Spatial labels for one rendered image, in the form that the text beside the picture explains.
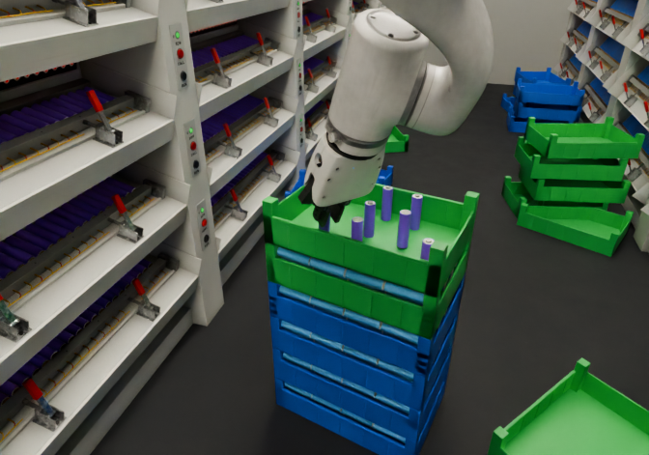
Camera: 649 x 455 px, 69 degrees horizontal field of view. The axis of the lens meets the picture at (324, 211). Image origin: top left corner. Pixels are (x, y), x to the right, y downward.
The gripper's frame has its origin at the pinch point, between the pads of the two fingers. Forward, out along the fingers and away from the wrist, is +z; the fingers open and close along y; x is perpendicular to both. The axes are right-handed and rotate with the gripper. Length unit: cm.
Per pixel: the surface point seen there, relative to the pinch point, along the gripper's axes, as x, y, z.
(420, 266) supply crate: -15.7, 5.5, -4.1
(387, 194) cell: 1.4, 13.5, 2.5
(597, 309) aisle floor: -28, 78, 39
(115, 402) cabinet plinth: 1, -37, 48
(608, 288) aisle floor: -24, 90, 41
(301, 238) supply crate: -0.9, -4.3, 4.3
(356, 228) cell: -4.9, 2.3, -0.5
